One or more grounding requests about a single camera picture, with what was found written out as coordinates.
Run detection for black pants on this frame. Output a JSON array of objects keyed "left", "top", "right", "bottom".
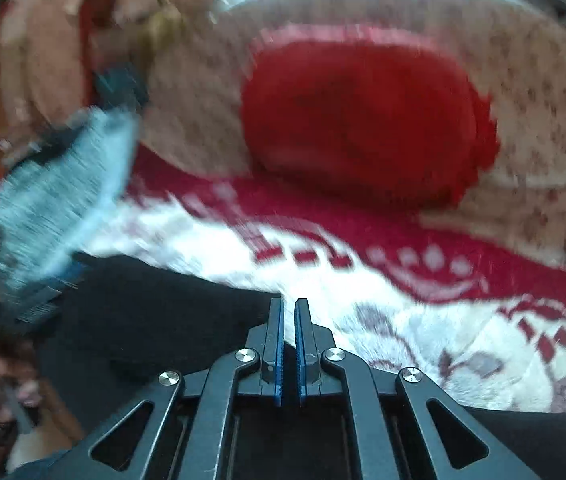
[{"left": 28, "top": 252, "right": 284, "bottom": 396}]

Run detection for grey fluffy towel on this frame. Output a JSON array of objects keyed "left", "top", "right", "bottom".
[{"left": 0, "top": 107, "right": 141, "bottom": 306}]

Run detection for red and white fleece blanket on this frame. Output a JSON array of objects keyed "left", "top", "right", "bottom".
[{"left": 78, "top": 150, "right": 566, "bottom": 413}]

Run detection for red round ruffled cushion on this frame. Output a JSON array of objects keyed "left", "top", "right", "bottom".
[{"left": 240, "top": 40, "right": 501, "bottom": 208}]

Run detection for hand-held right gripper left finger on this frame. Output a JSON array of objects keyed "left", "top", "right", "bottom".
[{"left": 50, "top": 297, "right": 284, "bottom": 480}]

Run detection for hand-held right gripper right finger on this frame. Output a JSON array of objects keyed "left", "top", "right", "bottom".
[{"left": 294, "top": 297, "right": 539, "bottom": 480}]

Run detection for pink cloth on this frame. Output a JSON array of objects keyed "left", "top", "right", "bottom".
[{"left": 0, "top": 0, "right": 94, "bottom": 146}]

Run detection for pink floral pillow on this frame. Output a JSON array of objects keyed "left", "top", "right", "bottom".
[{"left": 138, "top": 5, "right": 566, "bottom": 268}]

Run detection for teal cloth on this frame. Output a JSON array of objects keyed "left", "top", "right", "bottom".
[{"left": 93, "top": 62, "right": 149, "bottom": 111}]

